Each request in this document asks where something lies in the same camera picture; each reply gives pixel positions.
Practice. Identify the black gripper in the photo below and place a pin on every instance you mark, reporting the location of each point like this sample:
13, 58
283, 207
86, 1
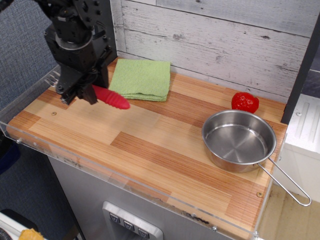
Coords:
80, 66

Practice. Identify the red handled metal fork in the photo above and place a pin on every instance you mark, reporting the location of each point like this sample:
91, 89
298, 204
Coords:
105, 95

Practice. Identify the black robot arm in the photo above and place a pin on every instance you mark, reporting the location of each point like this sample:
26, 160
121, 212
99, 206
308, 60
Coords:
82, 41

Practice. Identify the green folded cloth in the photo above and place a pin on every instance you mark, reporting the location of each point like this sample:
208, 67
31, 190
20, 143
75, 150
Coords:
147, 80

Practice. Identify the clear acrylic table guard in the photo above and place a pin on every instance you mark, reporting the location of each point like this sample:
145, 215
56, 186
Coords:
149, 162

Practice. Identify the silver button control panel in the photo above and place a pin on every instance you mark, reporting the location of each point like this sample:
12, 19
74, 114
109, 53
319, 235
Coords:
131, 222

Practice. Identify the small steel saucepan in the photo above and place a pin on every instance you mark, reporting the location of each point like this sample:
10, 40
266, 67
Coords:
239, 141

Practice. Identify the red toy strawberry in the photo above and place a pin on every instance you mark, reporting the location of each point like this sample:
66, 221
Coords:
245, 102

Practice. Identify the yellow object at corner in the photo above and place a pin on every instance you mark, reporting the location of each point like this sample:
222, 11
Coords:
30, 234

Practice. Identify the white grooved side cabinet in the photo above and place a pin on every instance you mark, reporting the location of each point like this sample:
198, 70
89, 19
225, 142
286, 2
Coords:
300, 153

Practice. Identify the dark grey left post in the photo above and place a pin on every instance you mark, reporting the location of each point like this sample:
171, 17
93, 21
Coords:
104, 29

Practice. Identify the dark grey post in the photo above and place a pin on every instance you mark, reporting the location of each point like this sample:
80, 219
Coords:
104, 29
306, 64

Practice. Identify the dark grey right post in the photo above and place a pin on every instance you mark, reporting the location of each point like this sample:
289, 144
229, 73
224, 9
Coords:
306, 64

